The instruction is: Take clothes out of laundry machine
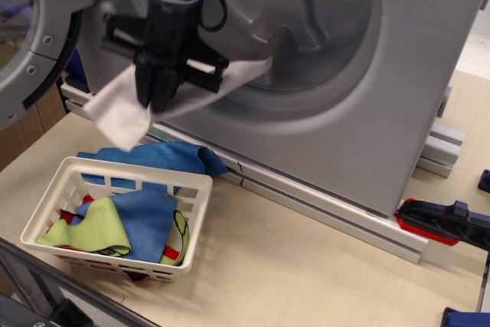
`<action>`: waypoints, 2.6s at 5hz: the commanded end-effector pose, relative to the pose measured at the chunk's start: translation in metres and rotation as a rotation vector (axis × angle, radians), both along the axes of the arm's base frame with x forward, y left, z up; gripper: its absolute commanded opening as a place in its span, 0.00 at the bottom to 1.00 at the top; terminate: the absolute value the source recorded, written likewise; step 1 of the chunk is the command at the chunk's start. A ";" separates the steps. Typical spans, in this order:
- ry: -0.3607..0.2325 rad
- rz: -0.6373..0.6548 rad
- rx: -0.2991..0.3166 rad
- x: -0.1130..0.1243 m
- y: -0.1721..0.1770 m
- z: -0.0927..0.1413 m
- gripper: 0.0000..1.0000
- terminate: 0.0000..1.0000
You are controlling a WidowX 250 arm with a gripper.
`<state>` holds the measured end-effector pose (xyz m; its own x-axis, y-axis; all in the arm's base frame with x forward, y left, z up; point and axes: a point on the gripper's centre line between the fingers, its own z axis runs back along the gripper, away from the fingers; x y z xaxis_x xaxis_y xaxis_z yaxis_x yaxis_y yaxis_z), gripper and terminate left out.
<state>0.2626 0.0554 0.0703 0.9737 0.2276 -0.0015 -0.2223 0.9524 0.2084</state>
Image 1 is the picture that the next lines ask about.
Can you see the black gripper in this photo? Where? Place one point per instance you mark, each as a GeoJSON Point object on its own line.
{"type": "Point", "coordinates": [167, 50]}

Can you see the grey cloth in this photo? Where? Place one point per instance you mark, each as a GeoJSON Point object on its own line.
{"type": "Point", "coordinates": [122, 119]}

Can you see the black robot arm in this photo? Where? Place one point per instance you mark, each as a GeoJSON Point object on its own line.
{"type": "Point", "coordinates": [213, 14]}

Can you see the blue black clamp behind machine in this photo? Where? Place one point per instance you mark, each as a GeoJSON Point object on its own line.
{"type": "Point", "coordinates": [76, 76]}

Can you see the grey round machine door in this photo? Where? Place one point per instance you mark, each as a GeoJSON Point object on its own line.
{"type": "Point", "coordinates": [42, 34]}

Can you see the grey toy washing machine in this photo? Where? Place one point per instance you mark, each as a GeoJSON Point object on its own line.
{"type": "Point", "coordinates": [337, 95]}

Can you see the blue cloth behind basket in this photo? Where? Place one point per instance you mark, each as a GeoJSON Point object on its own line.
{"type": "Point", "coordinates": [176, 156]}

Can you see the white plastic basket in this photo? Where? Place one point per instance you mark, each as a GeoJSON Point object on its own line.
{"type": "Point", "coordinates": [77, 178]}

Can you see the blue cloth in basket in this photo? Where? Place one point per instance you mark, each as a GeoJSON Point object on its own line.
{"type": "Point", "coordinates": [147, 216]}

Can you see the light green cloth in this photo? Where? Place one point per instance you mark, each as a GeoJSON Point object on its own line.
{"type": "Point", "coordinates": [95, 228]}

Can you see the red green patterned cloth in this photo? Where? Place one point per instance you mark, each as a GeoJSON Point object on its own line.
{"type": "Point", "coordinates": [175, 251]}

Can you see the grey aluminium profile block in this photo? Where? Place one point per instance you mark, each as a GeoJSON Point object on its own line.
{"type": "Point", "coordinates": [443, 145]}

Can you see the red black clamp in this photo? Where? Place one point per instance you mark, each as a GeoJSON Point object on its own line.
{"type": "Point", "coordinates": [447, 224]}

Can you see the black blue clamp edge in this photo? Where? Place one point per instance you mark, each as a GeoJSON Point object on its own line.
{"type": "Point", "coordinates": [484, 181]}

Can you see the blue black clamp corner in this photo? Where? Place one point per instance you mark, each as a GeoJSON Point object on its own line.
{"type": "Point", "coordinates": [454, 318]}

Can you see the grey metal frame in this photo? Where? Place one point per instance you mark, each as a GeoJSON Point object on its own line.
{"type": "Point", "coordinates": [33, 293]}

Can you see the white aluminium base rail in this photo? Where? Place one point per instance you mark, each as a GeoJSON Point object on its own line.
{"type": "Point", "coordinates": [268, 193]}

